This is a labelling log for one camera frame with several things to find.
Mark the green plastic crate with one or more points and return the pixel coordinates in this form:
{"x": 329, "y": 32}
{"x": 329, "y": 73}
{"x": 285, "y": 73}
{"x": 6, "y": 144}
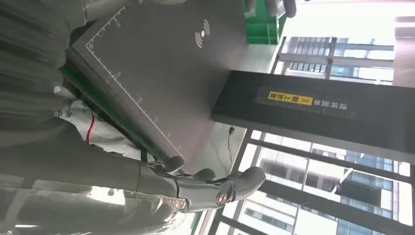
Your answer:
{"x": 262, "y": 30}

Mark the black inbound scanner machine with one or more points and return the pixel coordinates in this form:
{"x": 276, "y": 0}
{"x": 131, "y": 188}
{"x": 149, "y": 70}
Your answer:
{"x": 162, "y": 81}

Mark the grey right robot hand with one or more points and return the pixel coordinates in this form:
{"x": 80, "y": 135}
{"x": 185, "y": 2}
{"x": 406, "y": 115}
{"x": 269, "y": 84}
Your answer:
{"x": 97, "y": 168}

